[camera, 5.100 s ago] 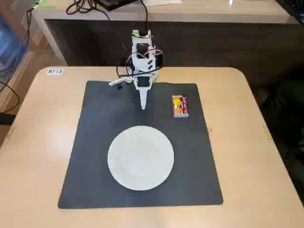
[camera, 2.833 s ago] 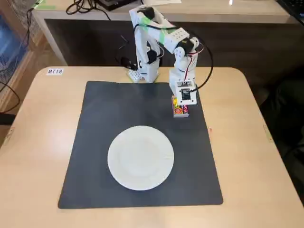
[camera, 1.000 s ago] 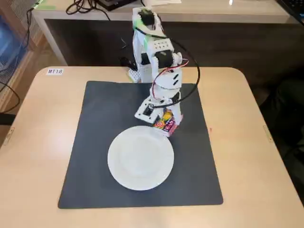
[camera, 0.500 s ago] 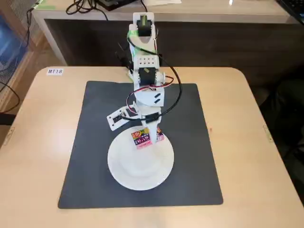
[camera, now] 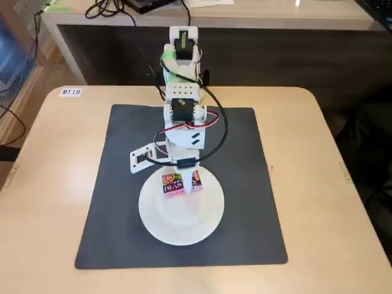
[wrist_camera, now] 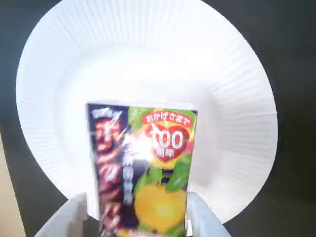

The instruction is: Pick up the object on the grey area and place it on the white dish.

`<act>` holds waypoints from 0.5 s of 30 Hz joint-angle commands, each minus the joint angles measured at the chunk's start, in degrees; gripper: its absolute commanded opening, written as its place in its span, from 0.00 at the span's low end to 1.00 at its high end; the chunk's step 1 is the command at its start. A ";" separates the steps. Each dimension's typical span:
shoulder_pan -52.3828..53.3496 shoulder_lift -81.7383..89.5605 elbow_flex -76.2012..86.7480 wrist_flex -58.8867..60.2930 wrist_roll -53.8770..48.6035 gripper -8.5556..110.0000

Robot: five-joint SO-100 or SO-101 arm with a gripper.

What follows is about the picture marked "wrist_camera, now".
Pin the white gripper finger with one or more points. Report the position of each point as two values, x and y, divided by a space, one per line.
205 217
64 219

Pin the colourful fruit candy box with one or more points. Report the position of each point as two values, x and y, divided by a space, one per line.
143 172

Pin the white paper plate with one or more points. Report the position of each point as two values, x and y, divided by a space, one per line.
148 74

